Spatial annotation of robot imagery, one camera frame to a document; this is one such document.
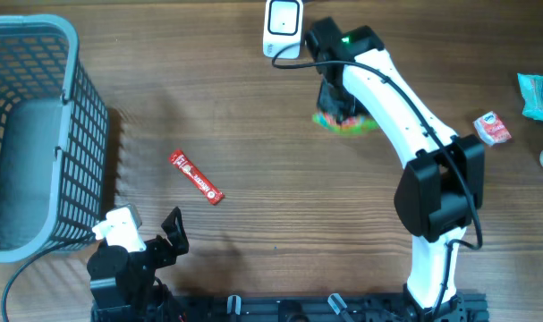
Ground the Haribo gummy candy bag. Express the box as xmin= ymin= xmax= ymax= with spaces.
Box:
xmin=312 ymin=112 xmax=378 ymax=136

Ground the red Nescafe stick sachet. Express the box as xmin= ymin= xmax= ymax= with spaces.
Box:
xmin=169 ymin=149 xmax=225 ymax=206

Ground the red pocket tissue pack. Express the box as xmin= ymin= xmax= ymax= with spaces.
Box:
xmin=473 ymin=111 xmax=512 ymax=146

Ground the mint green tissue pack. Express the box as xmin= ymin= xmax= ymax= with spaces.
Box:
xmin=517 ymin=73 xmax=543 ymax=122

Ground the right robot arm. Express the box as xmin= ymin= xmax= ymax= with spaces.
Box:
xmin=304 ymin=17 xmax=488 ymax=321

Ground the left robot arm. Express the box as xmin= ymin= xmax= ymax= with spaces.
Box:
xmin=87 ymin=204 xmax=190 ymax=322

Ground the white barcode scanner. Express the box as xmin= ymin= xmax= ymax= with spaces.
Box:
xmin=262 ymin=0 xmax=304 ymax=59

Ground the grey plastic shopping basket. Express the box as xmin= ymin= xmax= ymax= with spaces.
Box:
xmin=0 ymin=14 xmax=109 ymax=263

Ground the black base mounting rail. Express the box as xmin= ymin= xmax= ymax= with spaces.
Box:
xmin=154 ymin=292 xmax=490 ymax=322

